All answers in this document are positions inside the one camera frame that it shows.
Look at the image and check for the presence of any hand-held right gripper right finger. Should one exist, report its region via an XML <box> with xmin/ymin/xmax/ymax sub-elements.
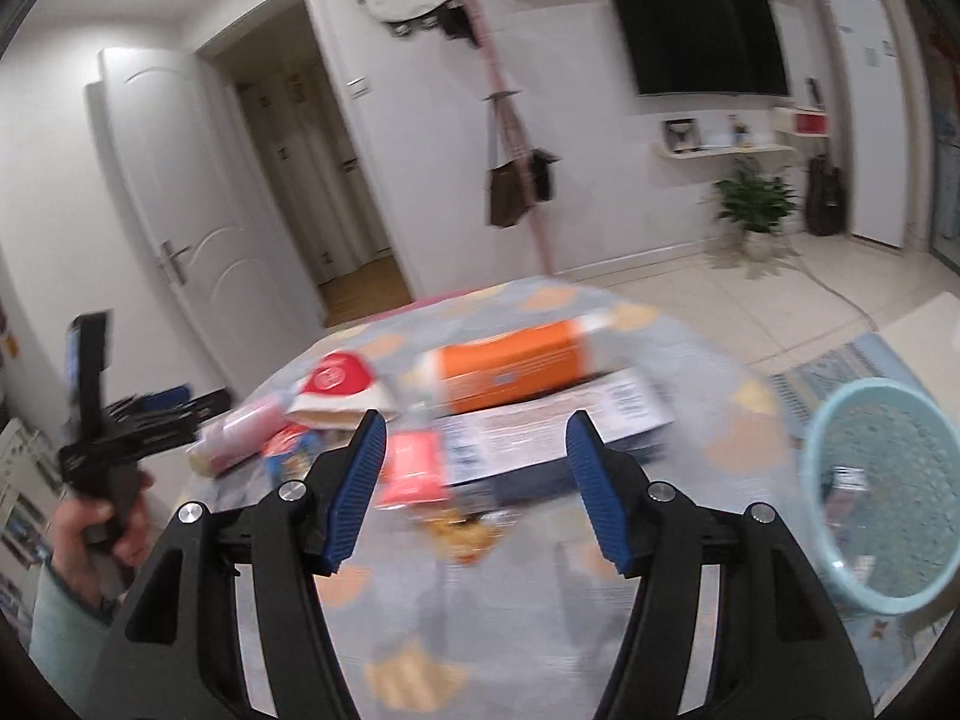
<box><xmin>564</xmin><ymin>410</ymin><xmax>878</xmax><ymax>720</ymax></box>

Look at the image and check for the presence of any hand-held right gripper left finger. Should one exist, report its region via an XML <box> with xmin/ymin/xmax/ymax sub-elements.
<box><xmin>82</xmin><ymin>409</ymin><xmax>389</xmax><ymax>720</ymax></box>

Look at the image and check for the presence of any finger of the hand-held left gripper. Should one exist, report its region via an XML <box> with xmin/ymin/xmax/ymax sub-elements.
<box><xmin>109</xmin><ymin>386</ymin><xmax>192</xmax><ymax>425</ymax></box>
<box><xmin>124</xmin><ymin>388</ymin><xmax>233</xmax><ymax>467</ymax></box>

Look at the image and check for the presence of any pink cylindrical packet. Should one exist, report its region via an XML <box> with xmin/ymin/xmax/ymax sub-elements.
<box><xmin>187</xmin><ymin>399</ymin><xmax>291</xmax><ymax>478</ymax></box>

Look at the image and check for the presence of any pink red packet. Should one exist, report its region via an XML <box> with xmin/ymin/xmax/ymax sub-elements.
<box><xmin>373</xmin><ymin>430</ymin><xmax>452</xmax><ymax>509</ymax></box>

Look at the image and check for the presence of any blue snack packet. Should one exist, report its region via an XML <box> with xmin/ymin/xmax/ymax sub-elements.
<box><xmin>262</xmin><ymin>424</ymin><xmax>332</xmax><ymax>486</ymax></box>

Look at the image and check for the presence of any white and blue box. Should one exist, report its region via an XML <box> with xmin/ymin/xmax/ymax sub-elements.
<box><xmin>433</xmin><ymin>369</ymin><xmax>677</xmax><ymax>512</ymax></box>

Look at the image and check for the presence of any red white paper cup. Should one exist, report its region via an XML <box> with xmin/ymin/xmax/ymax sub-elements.
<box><xmin>289</xmin><ymin>349</ymin><xmax>400</xmax><ymax>434</ymax></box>

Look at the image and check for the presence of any clear snack bag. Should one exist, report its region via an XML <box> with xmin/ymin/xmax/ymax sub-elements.
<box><xmin>418</xmin><ymin>502</ymin><xmax>505</xmax><ymax>568</ymax></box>

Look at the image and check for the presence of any orange box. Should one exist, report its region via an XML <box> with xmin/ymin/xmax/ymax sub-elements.
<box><xmin>418</xmin><ymin>317</ymin><xmax>625</xmax><ymax>419</ymax></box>

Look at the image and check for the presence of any light blue plastic basket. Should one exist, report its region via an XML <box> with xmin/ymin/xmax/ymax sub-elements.
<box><xmin>796</xmin><ymin>379</ymin><xmax>960</xmax><ymax>616</ymax></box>

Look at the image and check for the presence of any person's left forearm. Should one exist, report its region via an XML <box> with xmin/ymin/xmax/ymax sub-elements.
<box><xmin>28</xmin><ymin>555</ymin><xmax>115</xmax><ymax>662</ymax></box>

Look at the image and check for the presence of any black shoulder bag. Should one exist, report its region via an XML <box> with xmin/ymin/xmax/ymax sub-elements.
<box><xmin>530</xmin><ymin>148</ymin><xmax>563</xmax><ymax>203</ymax></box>

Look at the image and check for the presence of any person's left hand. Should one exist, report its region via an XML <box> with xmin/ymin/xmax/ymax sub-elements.
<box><xmin>49</xmin><ymin>469</ymin><xmax>156</xmax><ymax>608</ymax></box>

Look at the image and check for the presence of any white shelf unit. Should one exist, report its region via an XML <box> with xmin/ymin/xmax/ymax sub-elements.
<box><xmin>0</xmin><ymin>416</ymin><xmax>58</xmax><ymax>625</ymax></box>

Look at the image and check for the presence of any white door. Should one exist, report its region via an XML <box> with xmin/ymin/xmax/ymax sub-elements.
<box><xmin>97</xmin><ymin>47</ymin><xmax>329</xmax><ymax>385</ymax></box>

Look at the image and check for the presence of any patterned blue rug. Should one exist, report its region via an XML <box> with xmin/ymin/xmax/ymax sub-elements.
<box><xmin>763</xmin><ymin>332</ymin><xmax>960</xmax><ymax>665</ymax></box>

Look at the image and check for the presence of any brown tote bag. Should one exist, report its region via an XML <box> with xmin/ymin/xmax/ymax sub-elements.
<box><xmin>487</xmin><ymin>161</ymin><xmax>538</xmax><ymax>230</ymax></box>

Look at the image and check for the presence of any potted green plant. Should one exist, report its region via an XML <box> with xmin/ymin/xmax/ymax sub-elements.
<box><xmin>703</xmin><ymin>160</ymin><xmax>800</xmax><ymax>265</ymax></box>

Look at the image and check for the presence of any black acoustic guitar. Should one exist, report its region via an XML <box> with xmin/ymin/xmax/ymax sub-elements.
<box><xmin>805</xmin><ymin>154</ymin><xmax>849</xmax><ymax>238</ymax></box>

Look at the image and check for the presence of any pink coat rack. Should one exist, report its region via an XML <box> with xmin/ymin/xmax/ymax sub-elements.
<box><xmin>442</xmin><ymin>0</ymin><xmax>562</xmax><ymax>278</ymax></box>

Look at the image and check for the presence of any white tall cabinet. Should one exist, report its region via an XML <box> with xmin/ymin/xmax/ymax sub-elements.
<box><xmin>821</xmin><ymin>0</ymin><xmax>914</xmax><ymax>250</ymax></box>

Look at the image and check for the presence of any black cap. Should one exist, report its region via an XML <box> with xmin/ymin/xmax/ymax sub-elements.
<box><xmin>433</xmin><ymin>4</ymin><xmax>478</xmax><ymax>43</ymax></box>

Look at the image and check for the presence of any floor power cable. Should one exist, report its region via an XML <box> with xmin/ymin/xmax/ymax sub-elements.
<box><xmin>786</xmin><ymin>238</ymin><xmax>880</xmax><ymax>332</ymax></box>

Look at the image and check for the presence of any curved white wall shelf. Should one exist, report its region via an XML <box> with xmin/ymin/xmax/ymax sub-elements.
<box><xmin>649</xmin><ymin>141</ymin><xmax>797</xmax><ymax>167</ymax></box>

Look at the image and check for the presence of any red white wall box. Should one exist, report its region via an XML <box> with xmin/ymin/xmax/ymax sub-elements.
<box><xmin>772</xmin><ymin>106</ymin><xmax>830</xmax><ymax>138</ymax></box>

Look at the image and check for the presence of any wall-mounted television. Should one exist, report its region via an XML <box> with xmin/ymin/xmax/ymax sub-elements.
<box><xmin>604</xmin><ymin>0</ymin><xmax>793</xmax><ymax>99</ymax></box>

